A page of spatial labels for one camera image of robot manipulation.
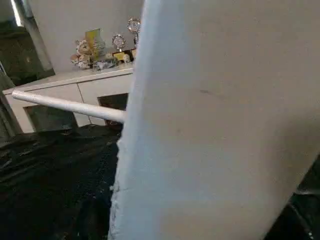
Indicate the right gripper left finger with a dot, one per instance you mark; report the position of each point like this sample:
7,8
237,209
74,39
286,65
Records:
97,212

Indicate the round silver trophy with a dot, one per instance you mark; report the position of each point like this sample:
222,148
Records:
118,41
133,25

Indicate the silvery ornament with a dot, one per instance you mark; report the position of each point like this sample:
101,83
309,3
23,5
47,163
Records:
105,64

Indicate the grey curtain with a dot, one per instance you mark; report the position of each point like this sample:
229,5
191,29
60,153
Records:
40,50

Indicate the white plastic table leg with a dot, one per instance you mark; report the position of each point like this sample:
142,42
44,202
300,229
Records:
75,107
212,112

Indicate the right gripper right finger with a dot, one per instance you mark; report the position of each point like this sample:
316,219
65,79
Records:
302,215

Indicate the white sideboard cabinet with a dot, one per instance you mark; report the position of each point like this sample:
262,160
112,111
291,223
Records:
87,90

